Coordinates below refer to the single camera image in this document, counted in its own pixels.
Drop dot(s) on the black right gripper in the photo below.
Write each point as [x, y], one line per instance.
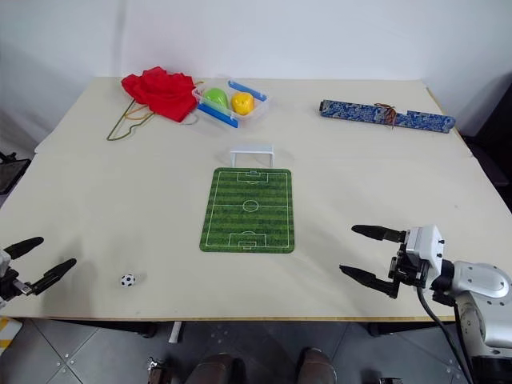
[408, 272]

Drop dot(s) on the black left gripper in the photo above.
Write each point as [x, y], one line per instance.
[12, 286]

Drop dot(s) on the mini soccer ball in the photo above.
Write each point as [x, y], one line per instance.
[128, 280]

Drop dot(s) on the green soccer field mat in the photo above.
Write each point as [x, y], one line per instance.
[250, 210]

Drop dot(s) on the black chair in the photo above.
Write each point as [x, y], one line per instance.
[10, 172]

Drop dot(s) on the dark rounded shape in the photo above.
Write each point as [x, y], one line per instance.
[218, 370]
[316, 366]

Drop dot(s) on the long blue patterned box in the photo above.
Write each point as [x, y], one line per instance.
[352, 111]

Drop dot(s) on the white miniature goal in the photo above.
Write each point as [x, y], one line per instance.
[252, 152]

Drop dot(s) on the clear container with blue clips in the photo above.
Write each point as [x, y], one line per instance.
[244, 120]

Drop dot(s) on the yellow toy pepper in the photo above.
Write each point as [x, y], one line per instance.
[242, 103]

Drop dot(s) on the red cloth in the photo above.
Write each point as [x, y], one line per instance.
[160, 92]

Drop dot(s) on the green toy fruit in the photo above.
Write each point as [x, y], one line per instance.
[216, 97]

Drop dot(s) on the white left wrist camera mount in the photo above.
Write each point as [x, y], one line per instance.
[3, 262]

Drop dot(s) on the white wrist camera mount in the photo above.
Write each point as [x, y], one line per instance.
[3, 262]
[428, 246]

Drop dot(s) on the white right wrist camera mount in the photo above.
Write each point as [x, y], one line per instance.
[428, 246]

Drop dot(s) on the white bracket under table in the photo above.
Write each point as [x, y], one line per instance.
[176, 331]

